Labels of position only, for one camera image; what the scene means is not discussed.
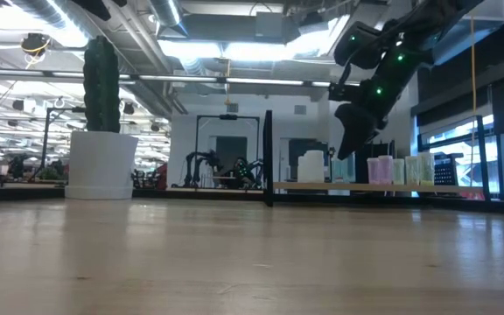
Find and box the black ceiling device yellow cable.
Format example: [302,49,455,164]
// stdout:
[19,32,52,58]

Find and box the dark grey door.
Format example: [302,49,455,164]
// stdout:
[214,135,249,176]

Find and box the grey ceiling box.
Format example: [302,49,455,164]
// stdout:
[255,10,284,39]

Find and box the white hexagonal plant pot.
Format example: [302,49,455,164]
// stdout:
[64,129,140,201]

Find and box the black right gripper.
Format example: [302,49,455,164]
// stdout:
[328,46,420,161]

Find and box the black right wrist camera housing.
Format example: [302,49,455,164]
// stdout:
[333,20,387,70]

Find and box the dark green cactus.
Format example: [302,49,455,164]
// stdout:
[82,34,122,134]

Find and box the black gantry frame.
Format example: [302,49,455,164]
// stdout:
[193,113,262,189]

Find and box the yellow hanging cord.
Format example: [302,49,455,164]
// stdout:
[223,59,232,106]

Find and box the black cabinet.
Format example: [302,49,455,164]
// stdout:
[287,138,330,180]

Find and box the yellow medicine bottle white cap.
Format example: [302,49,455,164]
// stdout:
[418,151,436,186]
[404,155,421,186]
[391,157,406,186]

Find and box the green medicine bottle white cap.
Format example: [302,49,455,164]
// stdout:
[331,157,343,184]
[340,155,357,184]

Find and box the black mesh crate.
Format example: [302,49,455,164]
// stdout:
[433,152,458,186]

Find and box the silver ceiling duct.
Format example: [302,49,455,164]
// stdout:
[149,0,190,39]

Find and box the wide frosted white medicine bottle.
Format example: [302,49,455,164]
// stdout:
[304,150,326,184]

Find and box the black metal stand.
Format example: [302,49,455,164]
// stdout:
[39,107,87,179]

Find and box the ceiling tube light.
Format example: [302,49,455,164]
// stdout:
[225,77,305,87]
[311,80,361,88]
[137,74,219,84]

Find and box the wooden shelf with black frame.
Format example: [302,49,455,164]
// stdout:
[262,108,493,208]

